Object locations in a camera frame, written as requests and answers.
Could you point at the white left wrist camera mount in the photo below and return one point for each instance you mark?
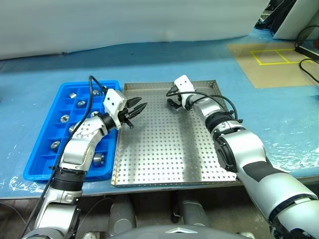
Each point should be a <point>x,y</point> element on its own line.
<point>113,102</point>

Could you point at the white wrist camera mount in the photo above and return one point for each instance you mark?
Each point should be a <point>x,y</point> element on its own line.
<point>184,83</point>
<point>113,102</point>

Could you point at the brown cardboard mat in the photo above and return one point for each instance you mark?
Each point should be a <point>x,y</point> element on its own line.
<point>274,74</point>

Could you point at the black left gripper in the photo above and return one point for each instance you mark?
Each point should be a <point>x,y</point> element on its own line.
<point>124,115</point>

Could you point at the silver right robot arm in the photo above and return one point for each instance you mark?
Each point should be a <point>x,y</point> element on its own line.
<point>244,149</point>

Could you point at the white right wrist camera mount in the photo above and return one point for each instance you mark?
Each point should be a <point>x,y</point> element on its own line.
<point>184,83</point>

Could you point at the grey rounded cylinder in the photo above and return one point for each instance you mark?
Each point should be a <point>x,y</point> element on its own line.
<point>193,214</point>
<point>122,214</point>

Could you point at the yellow tape grid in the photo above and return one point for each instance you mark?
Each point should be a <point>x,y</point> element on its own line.
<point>274,63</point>

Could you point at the grey ribbed metal roller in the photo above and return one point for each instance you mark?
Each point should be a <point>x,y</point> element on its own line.
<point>71,128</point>
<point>64,118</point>
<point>96,92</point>
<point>72,95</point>
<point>81,103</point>
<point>54,145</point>
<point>94,113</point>
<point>99,159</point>

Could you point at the dark equipment clutter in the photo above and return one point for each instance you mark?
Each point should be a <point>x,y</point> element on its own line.
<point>266,15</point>

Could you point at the flat black device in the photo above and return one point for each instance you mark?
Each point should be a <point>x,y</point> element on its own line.
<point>309,51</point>

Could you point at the white leaning board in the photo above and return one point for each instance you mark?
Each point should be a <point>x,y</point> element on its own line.
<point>294,20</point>

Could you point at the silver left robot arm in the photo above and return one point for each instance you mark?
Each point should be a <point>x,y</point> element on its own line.
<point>79,149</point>

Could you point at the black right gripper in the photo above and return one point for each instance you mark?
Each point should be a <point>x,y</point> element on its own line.
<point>178,99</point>

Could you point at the grey robot torso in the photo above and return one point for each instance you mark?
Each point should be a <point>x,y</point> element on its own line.
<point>149,232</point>

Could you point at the blue plastic compartment tray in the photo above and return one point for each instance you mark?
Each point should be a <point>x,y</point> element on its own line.
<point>37,169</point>

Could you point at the perforated steel tray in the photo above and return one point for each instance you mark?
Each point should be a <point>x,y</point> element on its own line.
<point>162,149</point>

